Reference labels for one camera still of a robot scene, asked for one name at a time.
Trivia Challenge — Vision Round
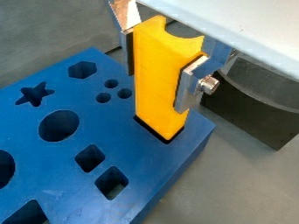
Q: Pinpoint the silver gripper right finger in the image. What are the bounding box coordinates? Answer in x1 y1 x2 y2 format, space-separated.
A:
174 36 232 114

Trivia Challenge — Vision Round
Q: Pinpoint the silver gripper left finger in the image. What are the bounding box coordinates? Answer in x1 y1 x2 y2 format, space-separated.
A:
107 0 142 75

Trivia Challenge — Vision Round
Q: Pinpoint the yellow arch block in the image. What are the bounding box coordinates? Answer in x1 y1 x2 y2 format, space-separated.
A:
134 16 203 141

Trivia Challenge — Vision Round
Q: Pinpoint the black curved fixture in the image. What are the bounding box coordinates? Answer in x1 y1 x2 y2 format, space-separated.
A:
200 53 299 150

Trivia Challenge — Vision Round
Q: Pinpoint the blue foam shape board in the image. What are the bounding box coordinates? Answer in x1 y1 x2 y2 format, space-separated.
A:
0 48 215 224

